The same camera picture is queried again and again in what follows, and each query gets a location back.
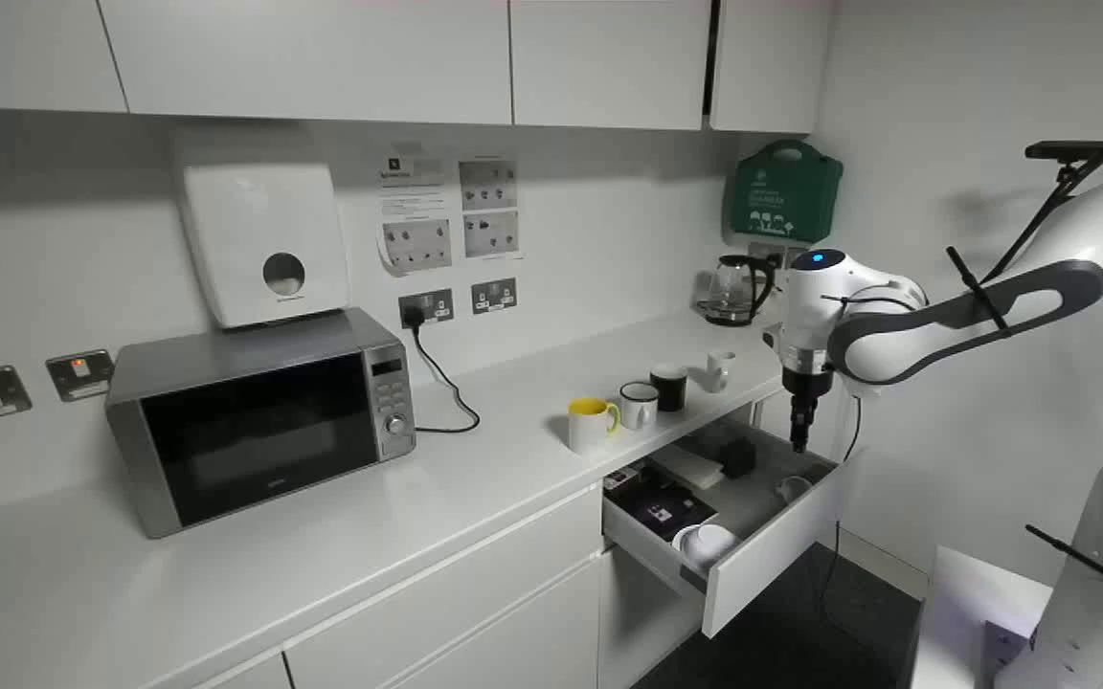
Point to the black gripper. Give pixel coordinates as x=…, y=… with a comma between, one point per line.
x=805, y=373

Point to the white drawer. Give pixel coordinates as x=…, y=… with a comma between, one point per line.
x=769, y=553

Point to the white robot base table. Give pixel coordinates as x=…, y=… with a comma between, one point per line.
x=960, y=613

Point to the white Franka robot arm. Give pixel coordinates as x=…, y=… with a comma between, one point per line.
x=1091, y=242

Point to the chunky black object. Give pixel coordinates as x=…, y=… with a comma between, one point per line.
x=738, y=458

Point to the small white box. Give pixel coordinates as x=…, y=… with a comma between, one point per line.
x=706, y=468

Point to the black mug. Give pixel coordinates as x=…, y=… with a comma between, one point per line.
x=668, y=391

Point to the glass coffee pot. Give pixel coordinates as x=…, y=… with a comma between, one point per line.
x=735, y=291

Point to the white bowl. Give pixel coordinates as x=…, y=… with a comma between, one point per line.
x=706, y=546

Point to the flat black box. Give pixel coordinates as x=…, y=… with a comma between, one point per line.
x=662, y=507

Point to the white mug with dark rim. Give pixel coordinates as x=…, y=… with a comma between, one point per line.
x=638, y=408

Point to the yellow mug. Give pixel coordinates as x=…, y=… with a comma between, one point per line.
x=586, y=425

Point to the green first aid kit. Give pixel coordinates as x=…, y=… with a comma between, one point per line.
x=784, y=194

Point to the silver microwave oven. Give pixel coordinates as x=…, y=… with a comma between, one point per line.
x=260, y=433

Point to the white paper towel dispenser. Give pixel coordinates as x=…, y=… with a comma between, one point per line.
x=267, y=242

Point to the white upper cabinets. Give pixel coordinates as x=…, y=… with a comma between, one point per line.
x=322, y=57

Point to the steel double wall socket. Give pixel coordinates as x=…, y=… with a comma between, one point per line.
x=433, y=305
x=495, y=297

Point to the small wall notice sheet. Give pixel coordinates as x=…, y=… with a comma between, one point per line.
x=487, y=186
x=492, y=236

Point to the tall white wall notice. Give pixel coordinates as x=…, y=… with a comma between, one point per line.
x=417, y=214

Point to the steel switch plate red light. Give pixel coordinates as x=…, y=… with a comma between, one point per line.
x=80, y=376

